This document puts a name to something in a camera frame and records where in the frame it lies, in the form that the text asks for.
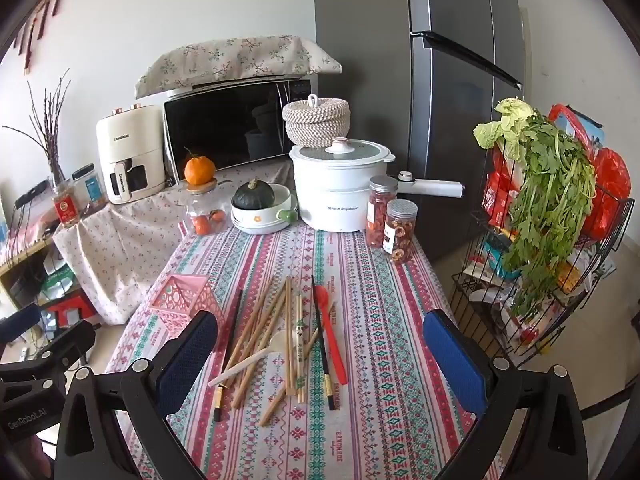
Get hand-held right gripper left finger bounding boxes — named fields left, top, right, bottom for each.
left=52, top=309, right=221, bottom=480

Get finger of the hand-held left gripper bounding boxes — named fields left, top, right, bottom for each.
left=30, top=319, right=97, bottom=391
left=0, top=304, right=42, bottom=348

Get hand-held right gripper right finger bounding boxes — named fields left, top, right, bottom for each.
left=422, top=309, right=591, bottom=480

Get pink plastic utensil holder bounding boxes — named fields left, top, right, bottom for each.
left=151, top=274, right=226, bottom=340

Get white plastic spoon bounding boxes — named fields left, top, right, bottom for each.
left=207, top=331, right=301, bottom=388

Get pile of wooden chopsticks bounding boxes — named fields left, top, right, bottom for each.
left=220, top=276, right=321, bottom=427

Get panda printed chopstick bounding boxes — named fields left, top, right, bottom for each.
left=297, top=294, right=307, bottom=405
left=294, top=294, right=303, bottom=404

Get red plastic spoon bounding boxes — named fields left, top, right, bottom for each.
left=314, top=286, right=349, bottom=386

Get red box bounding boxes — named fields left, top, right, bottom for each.
left=42, top=296, right=98, bottom=333

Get wooden shelf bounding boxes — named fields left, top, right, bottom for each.
left=0, top=237, right=56, bottom=281

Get striped patterned tablecloth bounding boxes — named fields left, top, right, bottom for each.
left=102, top=220, right=506, bottom=480

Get small floral cabinet cloth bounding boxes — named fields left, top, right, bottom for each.
left=52, top=160, right=296, bottom=326

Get blue white packet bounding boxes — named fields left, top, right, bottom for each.
left=480, top=244, right=521, bottom=281

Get red label bottle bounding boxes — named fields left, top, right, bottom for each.
left=51, top=180, right=78, bottom=228

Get jar of dried fruit rings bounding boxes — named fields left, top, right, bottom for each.
left=382, top=199, right=420, bottom=265

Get blue label jar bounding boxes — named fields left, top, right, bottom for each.
left=71, top=164, right=108, bottom=216

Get white plate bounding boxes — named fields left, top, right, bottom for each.
left=232, top=220, right=291, bottom=236

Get glass jar with wooden lid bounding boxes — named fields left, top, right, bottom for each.
left=185, top=179, right=233, bottom=237

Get jar of red dried fruit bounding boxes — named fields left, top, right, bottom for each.
left=365, top=176, right=399, bottom=248

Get red snack packet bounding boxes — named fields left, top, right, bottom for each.
left=482, top=150, right=523, bottom=226

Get dark green kabocha squash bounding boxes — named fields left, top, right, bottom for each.
left=231, top=179, right=276, bottom=211

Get dried branches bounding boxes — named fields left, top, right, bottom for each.
left=2, top=70, right=71, bottom=186

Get orange mandarin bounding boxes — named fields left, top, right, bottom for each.
left=183, top=147, right=217, bottom=186

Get green leafy celery bunch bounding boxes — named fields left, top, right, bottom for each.
left=500, top=110, right=598, bottom=321

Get cream air fryer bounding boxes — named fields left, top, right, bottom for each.
left=96, top=104, right=168, bottom=205

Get white electric pot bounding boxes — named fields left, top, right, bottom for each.
left=289, top=137, right=463, bottom=233

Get glass pot lid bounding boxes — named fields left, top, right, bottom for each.
left=300, top=136, right=388, bottom=162

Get black microwave oven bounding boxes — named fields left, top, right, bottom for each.
left=162, top=75, right=321, bottom=186

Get red plastic bag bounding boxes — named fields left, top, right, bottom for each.
left=582, top=147, right=632, bottom=241

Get napa cabbage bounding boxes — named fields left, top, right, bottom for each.
left=473, top=97, right=533, bottom=151

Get woven lidded basket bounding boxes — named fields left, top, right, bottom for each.
left=282, top=94, right=351, bottom=148

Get grey refrigerator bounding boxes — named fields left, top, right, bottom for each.
left=312, top=0, right=526, bottom=263

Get floral microwave cover cloth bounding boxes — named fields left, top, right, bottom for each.
left=134, top=35, right=343, bottom=100

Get black wire rack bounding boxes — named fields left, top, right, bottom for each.
left=450, top=105, right=631, bottom=366

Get black curved metal frame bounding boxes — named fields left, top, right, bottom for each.
left=565, top=372, right=640, bottom=413

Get white bowl with green handle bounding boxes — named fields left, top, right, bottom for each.
left=230, top=184, right=299, bottom=231

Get red handled printed bag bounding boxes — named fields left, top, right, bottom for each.
left=549, top=104, right=606, bottom=151

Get red wall hanging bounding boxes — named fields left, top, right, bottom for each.
left=15, top=0, right=66, bottom=68

